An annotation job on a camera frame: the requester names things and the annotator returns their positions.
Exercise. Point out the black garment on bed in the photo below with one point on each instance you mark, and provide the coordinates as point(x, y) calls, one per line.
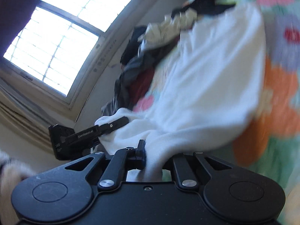
point(203, 7)

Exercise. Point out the person's left hand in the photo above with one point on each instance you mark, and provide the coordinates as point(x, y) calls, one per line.
point(12, 173)

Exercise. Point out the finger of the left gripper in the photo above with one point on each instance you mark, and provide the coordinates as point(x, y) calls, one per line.
point(97, 131)

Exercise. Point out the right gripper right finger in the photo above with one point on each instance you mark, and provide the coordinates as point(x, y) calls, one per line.
point(181, 172)

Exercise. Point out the window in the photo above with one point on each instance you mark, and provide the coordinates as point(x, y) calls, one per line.
point(55, 48)

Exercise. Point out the dark garment near wall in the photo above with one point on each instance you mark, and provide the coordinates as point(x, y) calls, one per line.
point(131, 49)

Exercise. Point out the cream crumpled garment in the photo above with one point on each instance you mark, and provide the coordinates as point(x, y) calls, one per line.
point(160, 34)

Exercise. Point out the dark red garment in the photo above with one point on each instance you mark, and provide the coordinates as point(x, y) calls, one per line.
point(138, 88)

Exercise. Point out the white garment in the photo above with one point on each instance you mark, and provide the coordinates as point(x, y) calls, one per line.
point(209, 97)

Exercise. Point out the floral quilt bedspread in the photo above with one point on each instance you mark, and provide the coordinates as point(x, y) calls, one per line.
point(270, 145)

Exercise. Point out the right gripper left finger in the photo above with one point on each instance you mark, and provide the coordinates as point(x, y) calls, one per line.
point(111, 170)

